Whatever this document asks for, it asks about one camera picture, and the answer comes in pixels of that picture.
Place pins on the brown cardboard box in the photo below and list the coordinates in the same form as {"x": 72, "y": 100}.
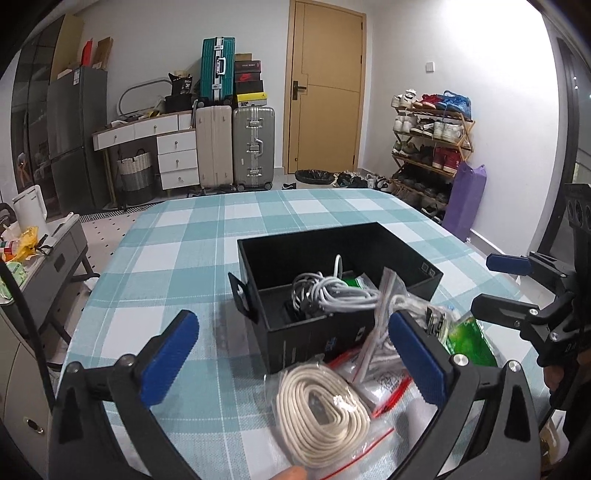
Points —
{"x": 104, "y": 53}

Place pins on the green plastic item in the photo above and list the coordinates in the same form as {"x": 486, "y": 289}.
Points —
{"x": 14, "y": 279}

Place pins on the grey low table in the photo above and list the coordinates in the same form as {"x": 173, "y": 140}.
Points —
{"x": 55, "y": 272}

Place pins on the black white striped rug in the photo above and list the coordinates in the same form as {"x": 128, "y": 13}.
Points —
{"x": 115, "y": 211}

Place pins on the woven laundry basket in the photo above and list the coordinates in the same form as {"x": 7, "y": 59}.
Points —
{"x": 135, "y": 177}

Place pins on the teal checked tablecloth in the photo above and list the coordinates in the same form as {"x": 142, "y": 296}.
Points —
{"x": 184, "y": 240}

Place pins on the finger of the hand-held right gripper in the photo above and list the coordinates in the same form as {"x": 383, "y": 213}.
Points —
{"x": 508, "y": 264}
{"x": 503, "y": 311}

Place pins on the yellow black shoe box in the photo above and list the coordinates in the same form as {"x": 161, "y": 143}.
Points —
{"x": 250, "y": 101}

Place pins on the wooden door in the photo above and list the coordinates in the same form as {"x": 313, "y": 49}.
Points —
{"x": 323, "y": 129}

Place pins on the red paper bag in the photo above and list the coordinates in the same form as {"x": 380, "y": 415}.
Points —
{"x": 87, "y": 54}

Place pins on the green packet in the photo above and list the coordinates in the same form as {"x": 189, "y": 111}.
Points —
{"x": 471, "y": 341}

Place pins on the black cardboard box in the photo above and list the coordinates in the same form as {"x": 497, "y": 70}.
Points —
{"x": 300, "y": 341}

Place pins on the person's left hand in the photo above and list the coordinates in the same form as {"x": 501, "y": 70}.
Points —
{"x": 288, "y": 473}

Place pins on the clear zip bag white label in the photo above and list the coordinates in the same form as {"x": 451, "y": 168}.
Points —
{"x": 383, "y": 387}

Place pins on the black paper bag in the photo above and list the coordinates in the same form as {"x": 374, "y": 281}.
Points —
{"x": 181, "y": 85}

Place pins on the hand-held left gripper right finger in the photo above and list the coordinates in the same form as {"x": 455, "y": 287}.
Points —
{"x": 418, "y": 360}

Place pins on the oval metal frame mirror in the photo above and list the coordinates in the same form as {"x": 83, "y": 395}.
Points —
{"x": 138, "y": 87}

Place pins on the beige suitcase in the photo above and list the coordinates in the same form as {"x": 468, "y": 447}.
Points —
{"x": 213, "y": 147}

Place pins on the bag of striped shoelaces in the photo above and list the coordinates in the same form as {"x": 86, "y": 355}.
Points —
{"x": 392, "y": 300}

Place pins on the bag of cream shoelaces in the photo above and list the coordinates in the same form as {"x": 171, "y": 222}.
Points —
{"x": 323, "y": 415}

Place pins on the yellow plastic bag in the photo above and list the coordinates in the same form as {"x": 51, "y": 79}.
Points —
{"x": 27, "y": 242}

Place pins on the scattered loose shoes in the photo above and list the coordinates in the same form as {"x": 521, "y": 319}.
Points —
{"x": 364, "y": 181}

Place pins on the dark glass wardrobe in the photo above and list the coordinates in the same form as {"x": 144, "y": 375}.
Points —
{"x": 37, "y": 92}

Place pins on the purple fabric bag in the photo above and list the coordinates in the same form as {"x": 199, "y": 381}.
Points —
{"x": 464, "y": 203}

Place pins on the black red shoe box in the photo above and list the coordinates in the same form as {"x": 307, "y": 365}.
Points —
{"x": 247, "y": 71}

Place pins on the wooden shoe rack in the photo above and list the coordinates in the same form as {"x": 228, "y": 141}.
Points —
{"x": 464, "y": 138}

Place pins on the silver suitcase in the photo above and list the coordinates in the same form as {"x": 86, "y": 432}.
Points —
{"x": 253, "y": 147}

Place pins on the white electric kettle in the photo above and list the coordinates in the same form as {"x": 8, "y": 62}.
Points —
{"x": 30, "y": 210}

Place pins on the grey fridge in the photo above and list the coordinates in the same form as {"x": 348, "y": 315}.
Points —
{"x": 74, "y": 138}

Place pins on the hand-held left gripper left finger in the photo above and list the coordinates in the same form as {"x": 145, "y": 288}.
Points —
{"x": 168, "y": 360}

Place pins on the black window frame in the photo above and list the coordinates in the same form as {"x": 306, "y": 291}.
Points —
{"x": 570, "y": 115}

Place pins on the white desk with drawers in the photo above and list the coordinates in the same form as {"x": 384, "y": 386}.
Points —
{"x": 178, "y": 147}

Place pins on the teal suitcase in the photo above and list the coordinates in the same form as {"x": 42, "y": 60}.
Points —
{"x": 217, "y": 69}

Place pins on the rows of racked sneakers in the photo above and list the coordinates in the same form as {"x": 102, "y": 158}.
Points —
{"x": 434, "y": 131}

